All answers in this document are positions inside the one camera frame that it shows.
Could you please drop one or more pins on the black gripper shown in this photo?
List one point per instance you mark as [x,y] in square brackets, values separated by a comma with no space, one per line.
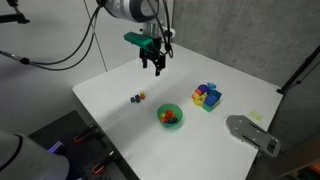
[156,53]

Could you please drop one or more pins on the small orange block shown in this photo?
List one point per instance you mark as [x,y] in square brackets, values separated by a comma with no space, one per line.
[170,113]
[142,97]
[164,119]

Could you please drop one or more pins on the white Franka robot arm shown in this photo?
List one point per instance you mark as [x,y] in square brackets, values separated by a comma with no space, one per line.
[126,8]

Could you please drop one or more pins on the small yellow block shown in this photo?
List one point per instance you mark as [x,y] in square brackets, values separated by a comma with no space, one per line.
[163,115]
[142,93]

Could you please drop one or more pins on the small dark blue block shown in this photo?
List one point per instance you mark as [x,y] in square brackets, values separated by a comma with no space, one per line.
[137,98]
[171,121]

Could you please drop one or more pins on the green plastic bowl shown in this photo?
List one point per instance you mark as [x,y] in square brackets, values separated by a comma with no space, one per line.
[178,115]

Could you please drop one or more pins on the orange toy piece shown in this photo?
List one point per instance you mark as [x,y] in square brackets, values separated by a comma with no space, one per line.
[198,91]

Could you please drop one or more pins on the purple toy ball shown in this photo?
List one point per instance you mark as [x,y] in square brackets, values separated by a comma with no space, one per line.
[202,88]

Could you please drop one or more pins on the yellow toy pieces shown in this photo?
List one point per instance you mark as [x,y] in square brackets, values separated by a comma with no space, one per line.
[198,99]

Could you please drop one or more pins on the light blue toy figure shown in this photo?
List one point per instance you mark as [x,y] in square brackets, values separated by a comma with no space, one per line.
[211,85]

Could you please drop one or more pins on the green toy box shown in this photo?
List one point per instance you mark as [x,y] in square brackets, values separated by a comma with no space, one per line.
[209,108]

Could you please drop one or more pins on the black orange clamp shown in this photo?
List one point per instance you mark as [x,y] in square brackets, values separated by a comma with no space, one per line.
[85,134]
[104,162]

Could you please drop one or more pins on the pale yellow sticker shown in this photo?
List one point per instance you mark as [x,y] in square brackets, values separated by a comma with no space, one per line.
[256,115]

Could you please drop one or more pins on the black perforated base board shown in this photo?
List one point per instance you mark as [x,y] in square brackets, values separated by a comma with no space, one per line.
[76,156]

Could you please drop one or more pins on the grey metal mounting plate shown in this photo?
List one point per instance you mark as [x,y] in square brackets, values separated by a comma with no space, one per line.
[250,131]

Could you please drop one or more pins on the purple glowing base light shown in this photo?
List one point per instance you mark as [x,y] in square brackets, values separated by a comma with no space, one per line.
[55,147]

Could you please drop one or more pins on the black tripod pole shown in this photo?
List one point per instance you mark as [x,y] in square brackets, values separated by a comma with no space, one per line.
[300,68]

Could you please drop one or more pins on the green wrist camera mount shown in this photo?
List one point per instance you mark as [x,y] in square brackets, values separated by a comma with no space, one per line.
[138,39]

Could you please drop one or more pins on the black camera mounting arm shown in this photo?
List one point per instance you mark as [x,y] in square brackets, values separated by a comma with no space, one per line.
[15,18]

